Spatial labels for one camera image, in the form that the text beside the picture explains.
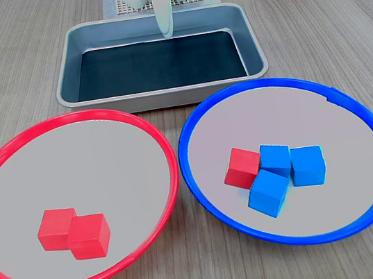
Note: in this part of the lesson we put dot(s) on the small red cube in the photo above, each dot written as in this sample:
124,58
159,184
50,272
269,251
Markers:
54,227
88,235
241,168

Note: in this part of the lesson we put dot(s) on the black mat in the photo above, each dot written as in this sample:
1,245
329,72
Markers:
161,66

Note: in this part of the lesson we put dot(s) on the steel tray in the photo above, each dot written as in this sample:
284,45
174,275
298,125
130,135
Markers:
166,97

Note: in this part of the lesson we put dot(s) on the blue-rimmed round white plate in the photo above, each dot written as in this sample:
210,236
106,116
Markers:
309,114

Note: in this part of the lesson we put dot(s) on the red-rimmed round white plate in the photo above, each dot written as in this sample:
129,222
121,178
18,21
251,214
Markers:
70,163

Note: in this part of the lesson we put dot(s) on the small blue cube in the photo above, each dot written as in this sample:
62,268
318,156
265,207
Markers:
307,165
275,158
266,192

